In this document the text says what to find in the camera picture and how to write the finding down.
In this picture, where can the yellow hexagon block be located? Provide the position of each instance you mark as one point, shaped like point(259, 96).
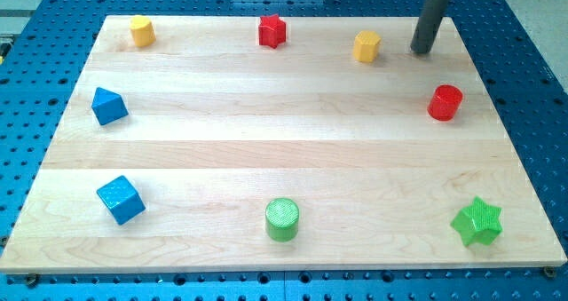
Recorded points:
point(366, 46)

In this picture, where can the green star block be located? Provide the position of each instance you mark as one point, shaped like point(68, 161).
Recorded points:
point(478, 223)

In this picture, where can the wooden board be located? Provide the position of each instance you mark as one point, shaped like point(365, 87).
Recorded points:
point(219, 126)

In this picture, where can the red star block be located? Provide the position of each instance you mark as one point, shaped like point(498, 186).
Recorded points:
point(272, 31)

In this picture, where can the red cylinder block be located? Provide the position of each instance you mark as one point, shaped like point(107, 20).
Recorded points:
point(445, 102)

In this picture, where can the grey pusher rod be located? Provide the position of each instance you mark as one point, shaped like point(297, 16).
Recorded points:
point(426, 30)

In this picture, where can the blue triangle block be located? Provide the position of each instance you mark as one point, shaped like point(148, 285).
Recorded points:
point(108, 106)

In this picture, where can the yellow rounded block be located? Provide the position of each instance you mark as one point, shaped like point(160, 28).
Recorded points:
point(142, 30)

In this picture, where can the left board stop screw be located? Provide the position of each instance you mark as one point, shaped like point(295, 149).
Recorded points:
point(31, 279)

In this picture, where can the board stop screw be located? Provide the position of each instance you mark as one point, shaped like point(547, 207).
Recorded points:
point(31, 279)
point(549, 272)

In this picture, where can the blue cube block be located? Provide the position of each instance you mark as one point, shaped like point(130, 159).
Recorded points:
point(121, 199)

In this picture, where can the right board stop screw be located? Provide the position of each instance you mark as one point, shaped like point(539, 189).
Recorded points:
point(549, 272)

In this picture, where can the green cylinder block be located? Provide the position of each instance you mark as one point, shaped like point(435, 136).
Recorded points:
point(282, 219)

